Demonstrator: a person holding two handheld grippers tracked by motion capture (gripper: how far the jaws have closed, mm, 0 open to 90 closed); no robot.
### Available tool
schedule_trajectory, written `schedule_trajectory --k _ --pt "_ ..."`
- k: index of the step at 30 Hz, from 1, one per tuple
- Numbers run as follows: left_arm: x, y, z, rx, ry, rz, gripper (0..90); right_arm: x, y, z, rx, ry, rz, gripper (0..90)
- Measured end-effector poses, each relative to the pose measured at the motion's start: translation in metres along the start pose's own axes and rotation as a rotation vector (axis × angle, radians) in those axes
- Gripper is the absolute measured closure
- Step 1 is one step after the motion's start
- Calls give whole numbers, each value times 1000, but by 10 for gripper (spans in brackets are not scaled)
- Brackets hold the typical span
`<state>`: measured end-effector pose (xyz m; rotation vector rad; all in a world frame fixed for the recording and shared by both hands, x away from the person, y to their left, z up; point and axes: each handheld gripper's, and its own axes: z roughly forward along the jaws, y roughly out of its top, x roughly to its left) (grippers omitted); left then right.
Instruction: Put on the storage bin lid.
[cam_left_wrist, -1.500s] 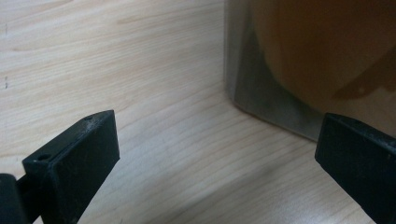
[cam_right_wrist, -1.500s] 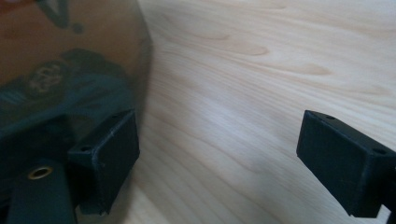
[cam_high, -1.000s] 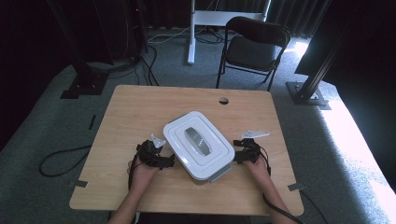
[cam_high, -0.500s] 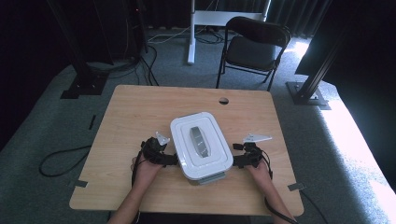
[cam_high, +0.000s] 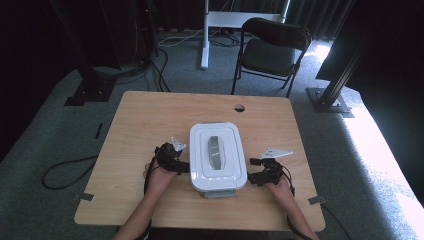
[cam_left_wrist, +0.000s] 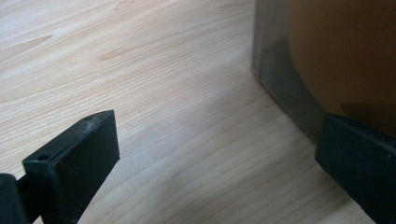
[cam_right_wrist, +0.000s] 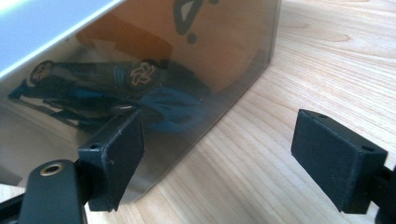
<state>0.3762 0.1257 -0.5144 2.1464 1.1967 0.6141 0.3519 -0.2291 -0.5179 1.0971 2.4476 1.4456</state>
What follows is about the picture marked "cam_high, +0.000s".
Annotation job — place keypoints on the dark curtain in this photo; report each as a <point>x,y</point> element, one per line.
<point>320,16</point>

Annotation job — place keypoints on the black metal stand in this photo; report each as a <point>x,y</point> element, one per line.
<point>330,96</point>
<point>90,83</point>

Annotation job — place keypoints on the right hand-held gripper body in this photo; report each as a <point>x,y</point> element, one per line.
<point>271,170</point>

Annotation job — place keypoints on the person's left hand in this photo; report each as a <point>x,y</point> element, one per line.
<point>160,180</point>

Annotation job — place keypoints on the white box lid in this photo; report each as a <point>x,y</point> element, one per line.
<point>216,156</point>

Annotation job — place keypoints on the grey tape piece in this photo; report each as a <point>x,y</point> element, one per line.
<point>83,196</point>
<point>317,200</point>

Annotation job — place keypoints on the black folding chair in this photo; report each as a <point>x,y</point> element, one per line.
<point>271,50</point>

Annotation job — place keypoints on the translucent grey storage box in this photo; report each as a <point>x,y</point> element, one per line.
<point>220,194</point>

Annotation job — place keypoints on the white desk frame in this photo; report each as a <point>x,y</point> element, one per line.
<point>213,20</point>

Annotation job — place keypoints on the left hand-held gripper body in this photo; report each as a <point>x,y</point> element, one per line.
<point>168,156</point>

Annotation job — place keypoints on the black tape strip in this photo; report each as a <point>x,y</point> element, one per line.
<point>98,130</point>

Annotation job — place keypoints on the person's right hand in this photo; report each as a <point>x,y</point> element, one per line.
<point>280,190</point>

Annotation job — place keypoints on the dark equipment rack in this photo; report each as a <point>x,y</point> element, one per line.
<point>140,30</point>

